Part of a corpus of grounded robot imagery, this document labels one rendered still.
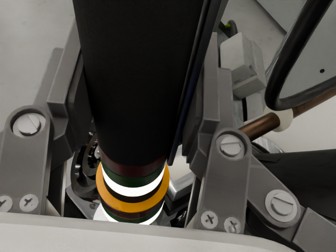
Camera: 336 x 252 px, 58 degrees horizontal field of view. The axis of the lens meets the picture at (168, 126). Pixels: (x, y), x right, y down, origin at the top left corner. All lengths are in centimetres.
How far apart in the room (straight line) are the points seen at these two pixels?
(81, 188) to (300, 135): 36
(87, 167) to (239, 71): 34
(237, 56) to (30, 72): 172
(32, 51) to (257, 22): 172
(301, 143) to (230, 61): 20
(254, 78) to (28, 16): 214
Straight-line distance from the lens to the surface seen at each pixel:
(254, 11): 280
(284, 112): 26
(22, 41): 237
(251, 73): 59
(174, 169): 21
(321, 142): 53
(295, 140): 54
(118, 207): 18
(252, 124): 25
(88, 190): 35
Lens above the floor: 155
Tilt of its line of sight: 58 degrees down
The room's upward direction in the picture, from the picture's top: 12 degrees clockwise
